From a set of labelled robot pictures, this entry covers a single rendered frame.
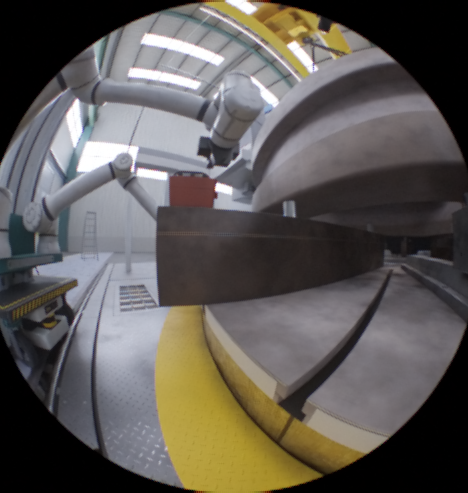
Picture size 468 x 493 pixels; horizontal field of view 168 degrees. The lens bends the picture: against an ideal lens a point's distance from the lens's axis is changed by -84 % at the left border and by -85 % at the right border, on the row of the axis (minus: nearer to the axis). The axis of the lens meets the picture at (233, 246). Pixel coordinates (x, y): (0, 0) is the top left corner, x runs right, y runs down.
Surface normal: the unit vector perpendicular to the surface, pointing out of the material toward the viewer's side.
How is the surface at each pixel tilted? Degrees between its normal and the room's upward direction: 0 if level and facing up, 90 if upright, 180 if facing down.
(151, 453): 0
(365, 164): 90
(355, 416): 0
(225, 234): 90
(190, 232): 90
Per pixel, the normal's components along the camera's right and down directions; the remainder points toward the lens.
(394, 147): -0.84, 0.00
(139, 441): 0.00, -1.00
